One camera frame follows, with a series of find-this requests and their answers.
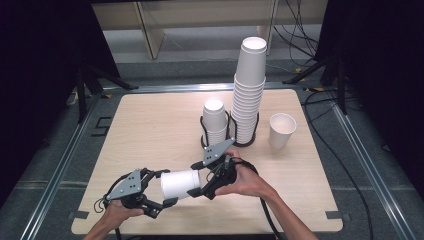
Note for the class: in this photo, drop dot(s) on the tall stack of cups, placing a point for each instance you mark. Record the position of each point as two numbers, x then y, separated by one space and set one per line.
248 90

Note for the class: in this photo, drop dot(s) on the black curtain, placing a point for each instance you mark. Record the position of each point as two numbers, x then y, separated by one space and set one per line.
383 66
40 83

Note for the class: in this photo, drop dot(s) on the short stack of cups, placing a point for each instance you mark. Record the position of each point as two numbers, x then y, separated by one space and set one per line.
215 123

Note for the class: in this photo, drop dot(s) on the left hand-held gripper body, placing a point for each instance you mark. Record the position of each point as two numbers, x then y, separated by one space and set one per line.
128 188

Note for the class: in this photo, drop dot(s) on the light wooden furniture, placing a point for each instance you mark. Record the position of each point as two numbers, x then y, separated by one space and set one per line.
153 36

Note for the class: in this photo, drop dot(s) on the person's left hand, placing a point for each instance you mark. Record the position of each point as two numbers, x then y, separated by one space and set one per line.
115 215

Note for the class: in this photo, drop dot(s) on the person's right hand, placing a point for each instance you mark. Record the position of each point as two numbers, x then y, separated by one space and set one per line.
248 183

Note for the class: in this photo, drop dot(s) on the metal floor rail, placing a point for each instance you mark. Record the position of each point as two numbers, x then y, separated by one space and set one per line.
370 173
63 166
186 87

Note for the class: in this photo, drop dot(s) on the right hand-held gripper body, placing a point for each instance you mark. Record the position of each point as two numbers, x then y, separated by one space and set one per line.
215 153

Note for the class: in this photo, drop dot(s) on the black metal stand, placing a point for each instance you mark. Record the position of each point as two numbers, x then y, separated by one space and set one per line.
340 86
81 96

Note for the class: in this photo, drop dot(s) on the white paper cup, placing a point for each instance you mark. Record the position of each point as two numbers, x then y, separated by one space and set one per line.
281 131
180 185

